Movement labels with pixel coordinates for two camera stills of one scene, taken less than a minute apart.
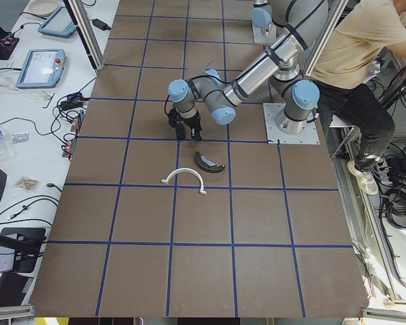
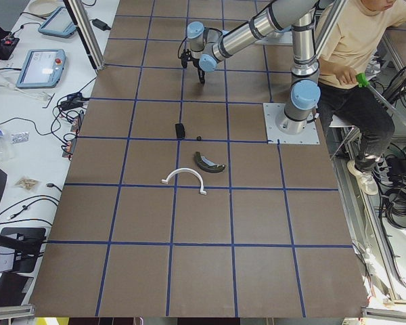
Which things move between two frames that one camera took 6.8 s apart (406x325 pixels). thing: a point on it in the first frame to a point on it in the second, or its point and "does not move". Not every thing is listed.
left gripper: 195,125 to 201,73
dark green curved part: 206,165 does not move
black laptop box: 10,290 does not move
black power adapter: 100,24 does not move
